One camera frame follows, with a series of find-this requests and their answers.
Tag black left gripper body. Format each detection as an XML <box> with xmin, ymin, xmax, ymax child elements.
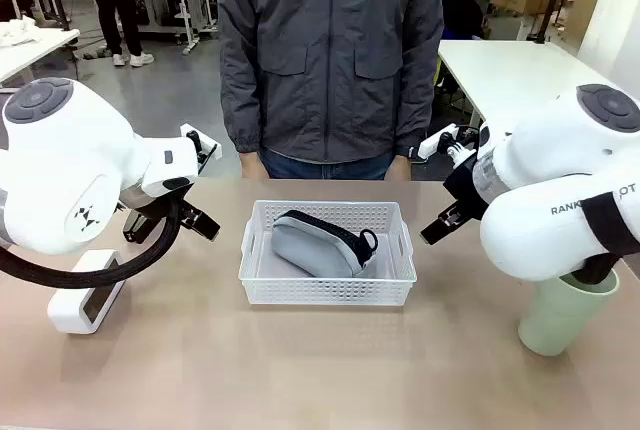
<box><xmin>128</xmin><ymin>195</ymin><xmax>195</xmax><ymax>225</ymax></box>

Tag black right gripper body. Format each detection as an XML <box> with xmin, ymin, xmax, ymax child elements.
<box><xmin>443</xmin><ymin>152</ymin><xmax>489</xmax><ymax>216</ymax></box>

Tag white rectangular box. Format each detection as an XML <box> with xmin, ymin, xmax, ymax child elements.
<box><xmin>47</xmin><ymin>249</ymin><xmax>126</xmax><ymax>335</ymax></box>

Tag grey pouch with black zipper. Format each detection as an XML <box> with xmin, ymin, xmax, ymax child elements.
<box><xmin>271</xmin><ymin>209</ymin><xmax>380</xmax><ymax>280</ymax></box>

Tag white perforated plastic basket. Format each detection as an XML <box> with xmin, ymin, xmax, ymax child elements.
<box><xmin>238</xmin><ymin>199</ymin><xmax>418</xmax><ymax>306</ymax></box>

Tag person's left hand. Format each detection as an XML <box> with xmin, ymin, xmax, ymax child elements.
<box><xmin>384</xmin><ymin>154</ymin><xmax>413</xmax><ymax>181</ymax></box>

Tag person's right hand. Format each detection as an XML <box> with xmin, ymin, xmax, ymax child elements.
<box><xmin>239</xmin><ymin>149</ymin><xmax>267</xmax><ymax>181</ymax></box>

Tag blue jeans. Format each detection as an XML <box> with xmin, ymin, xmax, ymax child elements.
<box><xmin>259</xmin><ymin>147</ymin><xmax>396</xmax><ymax>181</ymax></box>

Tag large white side table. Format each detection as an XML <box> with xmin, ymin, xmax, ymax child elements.
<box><xmin>437</xmin><ymin>39</ymin><xmax>619</xmax><ymax>132</ymax></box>

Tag pale green cup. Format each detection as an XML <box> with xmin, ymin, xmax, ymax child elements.
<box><xmin>518</xmin><ymin>269</ymin><xmax>620</xmax><ymax>357</ymax></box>

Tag person in grey jacket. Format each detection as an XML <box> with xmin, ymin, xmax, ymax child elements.
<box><xmin>217</xmin><ymin>0</ymin><xmax>446</xmax><ymax>164</ymax></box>

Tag white table with cloth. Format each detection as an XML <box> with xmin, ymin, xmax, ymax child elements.
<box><xmin>0</xmin><ymin>27</ymin><xmax>81</xmax><ymax>89</ymax></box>

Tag tall cardboard box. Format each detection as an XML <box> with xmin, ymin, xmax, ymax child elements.
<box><xmin>567</xmin><ymin>0</ymin><xmax>609</xmax><ymax>44</ymax></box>

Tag crumpled white cloth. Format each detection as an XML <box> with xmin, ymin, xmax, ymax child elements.
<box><xmin>0</xmin><ymin>17</ymin><xmax>44</xmax><ymax>49</ymax></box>

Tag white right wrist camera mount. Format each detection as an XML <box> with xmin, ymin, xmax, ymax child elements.
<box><xmin>418</xmin><ymin>122</ymin><xmax>484</xmax><ymax>166</ymax></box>

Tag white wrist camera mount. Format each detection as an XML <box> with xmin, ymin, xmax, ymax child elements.
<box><xmin>179</xmin><ymin>123</ymin><xmax>222</xmax><ymax>177</ymax></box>
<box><xmin>418</xmin><ymin>122</ymin><xmax>484</xmax><ymax>166</ymax></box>

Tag black left arm cable sleeve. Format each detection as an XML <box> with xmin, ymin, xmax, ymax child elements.
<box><xmin>0</xmin><ymin>190</ymin><xmax>197</xmax><ymax>289</ymax></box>

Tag black arm cable sleeve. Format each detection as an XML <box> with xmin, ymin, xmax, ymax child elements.
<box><xmin>572</xmin><ymin>193</ymin><xmax>640</xmax><ymax>286</ymax></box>
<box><xmin>0</xmin><ymin>190</ymin><xmax>197</xmax><ymax>289</ymax></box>

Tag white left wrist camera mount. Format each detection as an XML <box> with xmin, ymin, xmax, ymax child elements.
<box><xmin>179</xmin><ymin>123</ymin><xmax>222</xmax><ymax>177</ymax></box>

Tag black right arm cable sleeve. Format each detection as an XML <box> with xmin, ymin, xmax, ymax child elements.
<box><xmin>572</xmin><ymin>193</ymin><xmax>640</xmax><ymax>286</ymax></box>

